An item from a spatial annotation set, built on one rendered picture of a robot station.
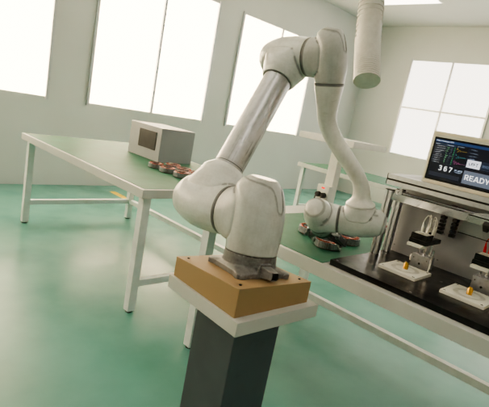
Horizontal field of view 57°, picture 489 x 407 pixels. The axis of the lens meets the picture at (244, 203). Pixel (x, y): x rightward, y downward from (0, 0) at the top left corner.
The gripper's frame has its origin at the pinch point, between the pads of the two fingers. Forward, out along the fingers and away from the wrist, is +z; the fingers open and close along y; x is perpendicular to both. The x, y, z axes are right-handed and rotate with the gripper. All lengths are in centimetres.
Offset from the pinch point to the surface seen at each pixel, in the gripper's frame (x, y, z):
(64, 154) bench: 19, -198, 40
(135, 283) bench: -44, -104, 41
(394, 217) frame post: 20.9, 23.3, 4.9
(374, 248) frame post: 4.6, 19.5, 3.6
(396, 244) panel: 12.9, 26.9, 15.9
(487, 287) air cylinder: -1, 62, -8
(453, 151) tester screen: 43, 39, -22
